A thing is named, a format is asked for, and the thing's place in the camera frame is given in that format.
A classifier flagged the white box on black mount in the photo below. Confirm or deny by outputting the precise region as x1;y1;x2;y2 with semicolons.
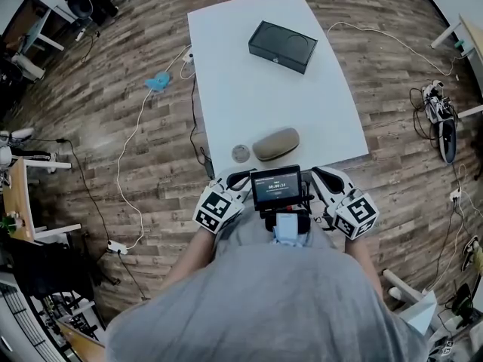
263;210;312;247

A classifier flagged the black power adapter with cable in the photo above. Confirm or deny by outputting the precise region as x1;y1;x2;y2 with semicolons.
189;63;217;181

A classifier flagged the black rectangular box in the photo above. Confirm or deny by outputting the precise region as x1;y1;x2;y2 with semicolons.
248;20;319;76

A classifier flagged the light wooden tabletop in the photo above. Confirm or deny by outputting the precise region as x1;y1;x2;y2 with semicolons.
56;319;107;362

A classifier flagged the tangle of black cables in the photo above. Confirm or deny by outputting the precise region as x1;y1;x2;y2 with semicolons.
410;88;441;143

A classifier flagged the blue plush toy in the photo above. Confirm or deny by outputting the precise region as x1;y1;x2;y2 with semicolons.
143;70;173;94

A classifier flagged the person's grey shirt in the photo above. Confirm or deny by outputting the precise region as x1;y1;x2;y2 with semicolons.
105;209;430;362

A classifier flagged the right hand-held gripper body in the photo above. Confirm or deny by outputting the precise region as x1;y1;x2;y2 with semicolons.
324;189;380;241

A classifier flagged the white desk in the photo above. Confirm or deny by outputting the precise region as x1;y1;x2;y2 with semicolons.
431;12;483;119

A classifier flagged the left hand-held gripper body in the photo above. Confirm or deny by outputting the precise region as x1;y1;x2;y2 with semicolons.
192;178;246;235

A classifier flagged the dark grey shoe-shaped device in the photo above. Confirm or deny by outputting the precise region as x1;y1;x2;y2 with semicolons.
438;120;458;165

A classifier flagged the person's left forearm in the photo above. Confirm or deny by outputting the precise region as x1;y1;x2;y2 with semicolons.
162;227;219;290

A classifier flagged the black wire rack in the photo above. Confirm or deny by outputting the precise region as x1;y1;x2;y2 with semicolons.
0;280;45;356

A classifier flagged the white-legged wooden side table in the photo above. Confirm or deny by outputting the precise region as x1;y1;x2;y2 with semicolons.
2;155;83;243

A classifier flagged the long white cable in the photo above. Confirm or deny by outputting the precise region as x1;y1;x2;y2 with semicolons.
326;20;466;77
108;44;194;255

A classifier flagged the small black display screen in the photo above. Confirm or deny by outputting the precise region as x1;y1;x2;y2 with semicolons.
250;164;303;213

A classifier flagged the beige oval case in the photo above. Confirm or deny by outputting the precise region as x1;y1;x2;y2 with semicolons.
251;127;301;163

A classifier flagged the white device with cables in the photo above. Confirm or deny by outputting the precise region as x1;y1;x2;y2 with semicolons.
421;79;454;122

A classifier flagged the small round grey lid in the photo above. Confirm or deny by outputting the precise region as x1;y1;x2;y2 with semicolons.
231;143;251;164

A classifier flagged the person's right forearm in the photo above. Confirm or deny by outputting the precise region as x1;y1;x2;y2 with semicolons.
342;235;386;305

